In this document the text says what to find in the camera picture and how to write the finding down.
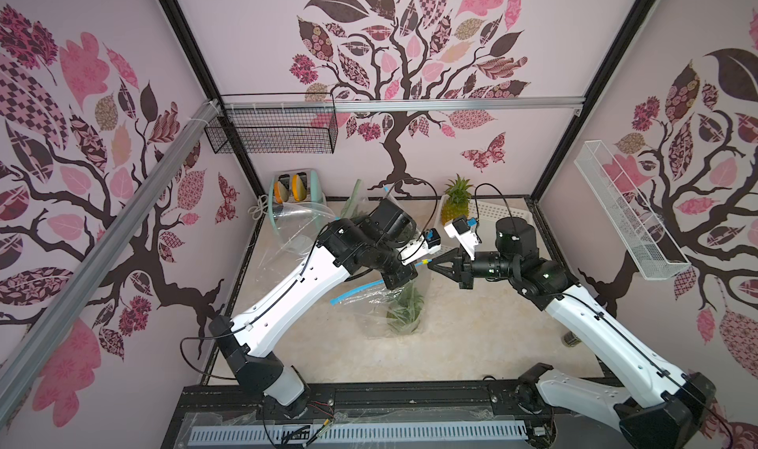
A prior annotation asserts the blue-zip bag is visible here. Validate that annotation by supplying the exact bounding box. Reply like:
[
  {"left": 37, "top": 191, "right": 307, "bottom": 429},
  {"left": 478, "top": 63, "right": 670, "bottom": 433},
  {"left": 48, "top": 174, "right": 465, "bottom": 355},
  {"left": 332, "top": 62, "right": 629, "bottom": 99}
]
[{"left": 330, "top": 263, "right": 432, "bottom": 340}]

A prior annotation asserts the pineapple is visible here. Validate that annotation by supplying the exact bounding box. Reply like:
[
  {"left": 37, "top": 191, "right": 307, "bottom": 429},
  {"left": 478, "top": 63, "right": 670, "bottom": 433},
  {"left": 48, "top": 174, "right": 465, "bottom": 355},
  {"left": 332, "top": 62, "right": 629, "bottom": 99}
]
[
  {"left": 440, "top": 175, "right": 473, "bottom": 225},
  {"left": 386, "top": 283, "right": 424, "bottom": 336}
]

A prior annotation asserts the zip-top bag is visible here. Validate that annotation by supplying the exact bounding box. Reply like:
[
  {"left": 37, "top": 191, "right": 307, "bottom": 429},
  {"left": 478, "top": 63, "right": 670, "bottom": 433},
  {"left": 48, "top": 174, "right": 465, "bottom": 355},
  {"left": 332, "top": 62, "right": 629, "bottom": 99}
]
[{"left": 268, "top": 202, "right": 336, "bottom": 257}]

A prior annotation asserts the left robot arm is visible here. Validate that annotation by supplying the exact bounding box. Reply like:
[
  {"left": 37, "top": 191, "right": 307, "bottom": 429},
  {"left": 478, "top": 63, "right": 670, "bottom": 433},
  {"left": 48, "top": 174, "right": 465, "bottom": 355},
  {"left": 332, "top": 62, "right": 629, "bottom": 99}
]
[{"left": 210, "top": 199, "right": 418, "bottom": 417}]

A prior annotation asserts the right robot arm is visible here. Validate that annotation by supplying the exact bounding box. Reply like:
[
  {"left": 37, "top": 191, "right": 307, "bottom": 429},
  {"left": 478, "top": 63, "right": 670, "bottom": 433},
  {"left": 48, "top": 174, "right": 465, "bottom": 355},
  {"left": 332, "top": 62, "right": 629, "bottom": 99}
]
[{"left": 428, "top": 216, "right": 716, "bottom": 448}]

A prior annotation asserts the back green-zip bag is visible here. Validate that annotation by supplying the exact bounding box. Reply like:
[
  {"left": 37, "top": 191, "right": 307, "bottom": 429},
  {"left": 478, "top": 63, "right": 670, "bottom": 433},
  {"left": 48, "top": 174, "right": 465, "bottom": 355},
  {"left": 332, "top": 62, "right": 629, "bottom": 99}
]
[{"left": 339, "top": 178, "right": 368, "bottom": 219}]

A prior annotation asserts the back right zip bag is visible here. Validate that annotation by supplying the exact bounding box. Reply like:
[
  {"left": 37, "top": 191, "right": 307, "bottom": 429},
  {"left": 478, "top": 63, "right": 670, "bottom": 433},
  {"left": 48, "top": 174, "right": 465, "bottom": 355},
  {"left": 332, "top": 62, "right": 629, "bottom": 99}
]
[{"left": 384, "top": 182, "right": 410, "bottom": 214}]

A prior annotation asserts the white plastic basket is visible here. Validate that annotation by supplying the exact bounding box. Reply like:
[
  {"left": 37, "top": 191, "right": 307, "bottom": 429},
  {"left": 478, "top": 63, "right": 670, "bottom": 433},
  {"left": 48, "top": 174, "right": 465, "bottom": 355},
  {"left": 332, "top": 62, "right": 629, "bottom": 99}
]
[{"left": 434, "top": 195, "right": 543, "bottom": 271}]

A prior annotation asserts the brown spice jar right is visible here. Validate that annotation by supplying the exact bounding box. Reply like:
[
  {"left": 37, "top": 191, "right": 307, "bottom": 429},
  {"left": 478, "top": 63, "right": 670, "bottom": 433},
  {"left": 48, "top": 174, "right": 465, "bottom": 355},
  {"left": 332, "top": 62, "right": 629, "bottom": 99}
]
[{"left": 562, "top": 332, "right": 582, "bottom": 348}]

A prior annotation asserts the mint green toaster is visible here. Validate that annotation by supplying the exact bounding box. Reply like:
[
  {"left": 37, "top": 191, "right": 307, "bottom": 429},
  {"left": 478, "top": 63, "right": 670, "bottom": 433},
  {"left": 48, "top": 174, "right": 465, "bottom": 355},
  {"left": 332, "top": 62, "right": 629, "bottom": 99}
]
[{"left": 266, "top": 169, "right": 327, "bottom": 225}]

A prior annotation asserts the white vent strip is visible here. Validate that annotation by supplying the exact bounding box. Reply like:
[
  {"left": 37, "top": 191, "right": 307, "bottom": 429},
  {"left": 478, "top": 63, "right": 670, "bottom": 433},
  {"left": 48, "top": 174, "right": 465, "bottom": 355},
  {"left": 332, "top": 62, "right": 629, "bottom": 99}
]
[{"left": 185, "top": 421, "right": 528, "bottom": 448}]

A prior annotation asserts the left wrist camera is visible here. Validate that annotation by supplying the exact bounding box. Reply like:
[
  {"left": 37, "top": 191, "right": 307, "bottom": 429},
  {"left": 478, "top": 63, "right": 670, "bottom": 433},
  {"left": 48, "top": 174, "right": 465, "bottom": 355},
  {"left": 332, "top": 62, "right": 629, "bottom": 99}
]
[{"left": 399, "top": 228, "right": 441, "bottom": 265}]

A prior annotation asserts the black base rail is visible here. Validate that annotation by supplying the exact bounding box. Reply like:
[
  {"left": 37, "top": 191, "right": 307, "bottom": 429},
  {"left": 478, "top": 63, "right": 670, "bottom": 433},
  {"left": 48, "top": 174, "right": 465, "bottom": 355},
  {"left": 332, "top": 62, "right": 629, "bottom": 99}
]
[{"left": 161, "top": 379, "right": 676, "bottom": 449}]

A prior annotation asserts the black wire wall basket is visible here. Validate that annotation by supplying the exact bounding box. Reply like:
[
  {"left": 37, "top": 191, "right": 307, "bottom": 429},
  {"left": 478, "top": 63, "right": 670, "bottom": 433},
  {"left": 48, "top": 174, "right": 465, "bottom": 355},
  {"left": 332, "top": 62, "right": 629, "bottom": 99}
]
[{"left": 205, "top": 90, "right": 339, "bottom": 154}]

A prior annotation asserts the white wire wall shelf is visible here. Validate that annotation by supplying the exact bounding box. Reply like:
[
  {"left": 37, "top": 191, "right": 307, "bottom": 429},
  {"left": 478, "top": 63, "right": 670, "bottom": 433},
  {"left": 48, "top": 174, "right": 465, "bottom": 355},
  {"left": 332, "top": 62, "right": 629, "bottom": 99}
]
[{"left": 574, "top": 140, "right": 692, "bottom": 281}]

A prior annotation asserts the aluminium rail back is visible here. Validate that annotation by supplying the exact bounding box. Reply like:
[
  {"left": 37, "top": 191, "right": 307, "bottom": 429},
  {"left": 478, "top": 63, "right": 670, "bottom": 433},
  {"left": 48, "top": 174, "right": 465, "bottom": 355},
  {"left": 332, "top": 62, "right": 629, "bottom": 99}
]
[{"left": 225, "top": 97, "right": 585, "bottom": 113}]

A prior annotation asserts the aluminium rail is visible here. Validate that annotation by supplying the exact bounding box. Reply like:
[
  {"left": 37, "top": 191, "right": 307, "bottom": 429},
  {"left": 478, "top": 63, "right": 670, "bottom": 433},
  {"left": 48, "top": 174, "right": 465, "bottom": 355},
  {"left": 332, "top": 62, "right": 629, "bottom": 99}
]
[
  {"left": 225, "top": 97, "right": 585, "bottom": 113},
  {"left": 1, "top": 100, "right": 221, "bottom": 425}
]

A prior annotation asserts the aluminium rail left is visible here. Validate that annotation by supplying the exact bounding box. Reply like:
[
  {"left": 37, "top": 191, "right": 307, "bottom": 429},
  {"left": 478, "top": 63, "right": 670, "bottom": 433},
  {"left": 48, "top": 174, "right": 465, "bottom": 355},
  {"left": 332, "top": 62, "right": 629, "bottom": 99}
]
[{"left": 1, "top": 100, "right": 221, "bottom": 425}]

